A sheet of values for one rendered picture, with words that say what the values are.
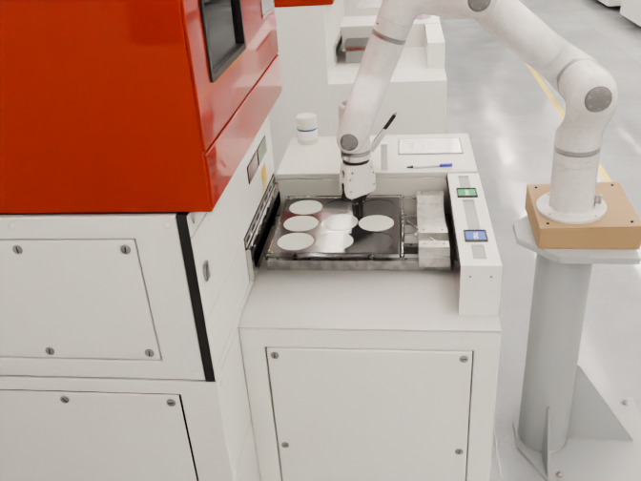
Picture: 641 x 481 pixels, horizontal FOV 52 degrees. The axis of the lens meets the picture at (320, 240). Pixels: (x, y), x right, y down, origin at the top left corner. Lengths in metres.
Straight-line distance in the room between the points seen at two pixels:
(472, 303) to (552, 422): 0.86
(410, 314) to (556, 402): 0.83
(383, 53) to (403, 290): 0.60
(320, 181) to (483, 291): 0.71
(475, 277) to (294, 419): 0.61
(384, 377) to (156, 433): 0.56
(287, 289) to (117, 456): 0.58
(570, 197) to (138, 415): 1.26
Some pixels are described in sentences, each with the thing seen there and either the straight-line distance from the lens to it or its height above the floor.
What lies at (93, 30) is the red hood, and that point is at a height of 1.56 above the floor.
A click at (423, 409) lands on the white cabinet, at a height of 0.57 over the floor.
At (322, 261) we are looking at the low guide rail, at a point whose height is 0.85.
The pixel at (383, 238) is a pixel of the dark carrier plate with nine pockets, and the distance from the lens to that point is 1.80.
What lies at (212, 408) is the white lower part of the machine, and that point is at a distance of 1.54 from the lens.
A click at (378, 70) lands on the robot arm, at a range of 1.73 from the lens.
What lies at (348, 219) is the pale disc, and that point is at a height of 0.90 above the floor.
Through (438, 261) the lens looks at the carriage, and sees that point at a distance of 1.75.
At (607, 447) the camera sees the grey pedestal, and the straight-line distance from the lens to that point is 2.54.
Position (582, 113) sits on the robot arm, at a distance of 1.79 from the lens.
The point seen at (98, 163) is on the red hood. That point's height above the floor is 1.33.
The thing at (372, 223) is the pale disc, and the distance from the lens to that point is 1.88.
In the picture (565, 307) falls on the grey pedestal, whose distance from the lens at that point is 2.10.
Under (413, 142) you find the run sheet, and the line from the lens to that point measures 2.28.
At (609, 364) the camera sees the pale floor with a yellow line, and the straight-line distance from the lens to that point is 2.92.
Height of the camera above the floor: 1.75
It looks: 28 degrees down
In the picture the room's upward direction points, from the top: 4 degrees counter-clockwise
